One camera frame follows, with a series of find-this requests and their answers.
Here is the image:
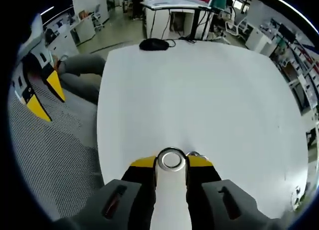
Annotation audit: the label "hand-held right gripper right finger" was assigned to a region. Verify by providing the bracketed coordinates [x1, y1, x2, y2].
[185, 155, 275, 230]

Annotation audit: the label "black oval device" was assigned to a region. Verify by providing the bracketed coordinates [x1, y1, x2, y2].
[138, 37, 169, 51]

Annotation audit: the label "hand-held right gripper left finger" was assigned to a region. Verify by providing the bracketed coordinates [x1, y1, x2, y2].
[82, 155, 159, 230]

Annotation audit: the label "person's leg grey trousers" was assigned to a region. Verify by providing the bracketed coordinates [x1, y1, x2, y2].
[58, 72, 101, 106]
[58, 54, 107, 77]

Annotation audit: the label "white standing desk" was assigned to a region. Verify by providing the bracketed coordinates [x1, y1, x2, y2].
[140, 0, 212, 40]

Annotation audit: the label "large steel washer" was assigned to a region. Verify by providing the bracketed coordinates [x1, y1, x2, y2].
[156, 146, 187, 171]

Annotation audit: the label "white office chair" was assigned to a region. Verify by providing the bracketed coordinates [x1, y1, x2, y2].
[225, 15, 251, 40]
[91, 4, 106, 31]

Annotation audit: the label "white cabinet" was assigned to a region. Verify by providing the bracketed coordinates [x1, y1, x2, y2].
[245, 24, 275, 56]

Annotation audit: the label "grey mesh office chair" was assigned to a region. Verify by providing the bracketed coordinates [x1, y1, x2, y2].
[8, 72, 105, 222]

